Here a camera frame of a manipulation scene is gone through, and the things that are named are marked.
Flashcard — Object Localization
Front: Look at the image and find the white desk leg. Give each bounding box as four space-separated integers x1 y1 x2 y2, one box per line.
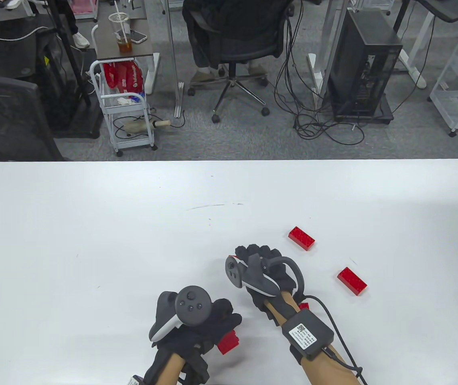
397 0 428 89

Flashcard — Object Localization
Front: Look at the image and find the stack of red toy bricks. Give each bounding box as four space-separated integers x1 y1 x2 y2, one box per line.
217 328 240 355

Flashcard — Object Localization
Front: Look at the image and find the grey mesh chair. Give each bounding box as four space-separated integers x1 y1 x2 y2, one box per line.
0 18 59 79

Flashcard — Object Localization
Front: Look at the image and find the white cable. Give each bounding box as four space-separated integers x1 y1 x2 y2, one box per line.
0 26 49 42

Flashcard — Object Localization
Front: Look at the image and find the red printed plastic bag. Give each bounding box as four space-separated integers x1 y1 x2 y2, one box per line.
103 61 146 96

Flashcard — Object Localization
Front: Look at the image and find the white and blue packet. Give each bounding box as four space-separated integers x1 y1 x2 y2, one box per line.
116 93 145 106

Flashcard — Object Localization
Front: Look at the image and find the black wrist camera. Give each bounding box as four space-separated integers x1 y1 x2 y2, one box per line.
181 349 210 385

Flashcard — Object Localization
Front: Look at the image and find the person's left forearm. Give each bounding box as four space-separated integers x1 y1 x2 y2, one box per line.
143 349 189 385

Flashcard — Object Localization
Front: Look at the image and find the clear plastic drink cup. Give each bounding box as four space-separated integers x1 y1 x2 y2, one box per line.
108 12 134 55

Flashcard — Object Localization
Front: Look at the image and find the dark desk top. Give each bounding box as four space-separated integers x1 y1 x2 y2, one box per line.
413 0 458 23

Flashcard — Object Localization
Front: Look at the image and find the aluminium frame post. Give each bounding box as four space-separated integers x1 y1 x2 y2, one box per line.
161 0 185 119

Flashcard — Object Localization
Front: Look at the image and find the black floor stand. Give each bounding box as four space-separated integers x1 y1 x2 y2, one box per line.
47 0 103 140

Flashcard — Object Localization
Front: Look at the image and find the black mesh office chair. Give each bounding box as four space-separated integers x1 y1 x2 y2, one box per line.
0 73 66 162

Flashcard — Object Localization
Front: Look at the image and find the pink box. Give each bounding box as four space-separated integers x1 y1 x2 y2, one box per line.
71 0 98 16

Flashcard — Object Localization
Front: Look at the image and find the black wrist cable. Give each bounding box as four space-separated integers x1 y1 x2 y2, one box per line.
303 295 370 385

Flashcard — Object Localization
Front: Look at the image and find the person's right hand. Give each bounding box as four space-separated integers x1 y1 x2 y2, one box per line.
235 244 298 321

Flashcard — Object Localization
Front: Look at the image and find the bundle of black cables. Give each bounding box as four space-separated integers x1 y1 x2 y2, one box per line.
273 0 438 146

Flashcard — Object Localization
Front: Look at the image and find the black computer tower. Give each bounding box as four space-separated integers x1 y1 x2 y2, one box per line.
327 9 404 121

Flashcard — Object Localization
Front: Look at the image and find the beige handheld tool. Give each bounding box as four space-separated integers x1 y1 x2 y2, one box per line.
123 119 171 135

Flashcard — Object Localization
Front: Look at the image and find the white desk frame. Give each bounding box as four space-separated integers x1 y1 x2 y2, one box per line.
318 0 353 99

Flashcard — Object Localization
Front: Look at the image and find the person's left hand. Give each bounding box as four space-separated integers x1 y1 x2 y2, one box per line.
152 298 242 360

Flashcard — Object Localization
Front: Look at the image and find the black swivel office chair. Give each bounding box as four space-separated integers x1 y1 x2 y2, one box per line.
183 0 296 123

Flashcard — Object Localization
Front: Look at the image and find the brown side table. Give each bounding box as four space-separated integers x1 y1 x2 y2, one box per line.
94 6 161 95

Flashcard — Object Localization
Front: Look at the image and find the white drinking straw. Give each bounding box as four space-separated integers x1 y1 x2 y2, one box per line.
113 0 130 43

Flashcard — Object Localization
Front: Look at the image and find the black tower dolly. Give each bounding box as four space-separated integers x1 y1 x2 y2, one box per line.
333 94 395 125

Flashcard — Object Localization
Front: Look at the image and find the grey tracking controller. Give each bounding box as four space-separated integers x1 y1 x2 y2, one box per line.
225 253 305 299
149 286 213 342

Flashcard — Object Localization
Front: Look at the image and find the white rolling cart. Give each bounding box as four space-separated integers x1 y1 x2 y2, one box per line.
89 59 159 157

